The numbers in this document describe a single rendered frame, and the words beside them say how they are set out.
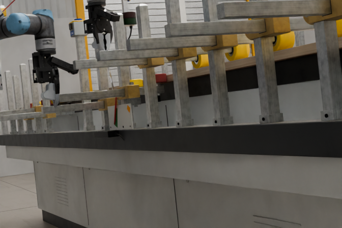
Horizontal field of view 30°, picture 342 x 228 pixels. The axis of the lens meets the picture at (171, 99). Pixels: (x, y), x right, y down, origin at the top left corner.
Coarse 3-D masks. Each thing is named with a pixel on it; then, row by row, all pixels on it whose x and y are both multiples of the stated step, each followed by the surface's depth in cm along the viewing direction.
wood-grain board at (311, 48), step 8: (288, 48) 183; (296, 48) 180; (304, 48) 177; (312, 48) 173; (280, 56) 187; (288, 56) 184; (296, 56) 181; (232, 64) 212; (240, 64) 207; (248, 64) 203; (192, 72) 238; (200, 72) 232; (208, 72) 227; (168, 80) 257
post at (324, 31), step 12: (324, 24) 141; (324, 36) 141; (336, 36) 142; (324, 48) 141; (336, 48) 142; (324, 60) 141; (336, 60) 141; (324, 72) 142; (336, 72) 141; (324, 84) 142; (336, 84) 141; (324, 96) 142; (336, 96) 141; (324, 108) 143; (336, 108) 141
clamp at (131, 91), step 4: (136, 84) 248; (120, 88) 253; (124, 88) 249; (128, 88) 246; (132, 88) 247; (136, 88) 248; (128, 92) 246; (132, 92) 247; (136, 92) 248; (124, 96) 250; (128, 96) 246; (132, 96) 247; (136, 96) 248
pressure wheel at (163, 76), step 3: (156, 75) 253; (159, 75) 254; (162, 75) 254; (165, 75) 256; (156, 78) 253; (159, 78) 254; (162, 78) 254; (165, 78) 256; (156, 81) 253; (159, 81) 254; (162, 81) 254; (165, 81) 256; (156, 84) 256; (159, 84) 256; (159, 96) 257; (159, 99) 257
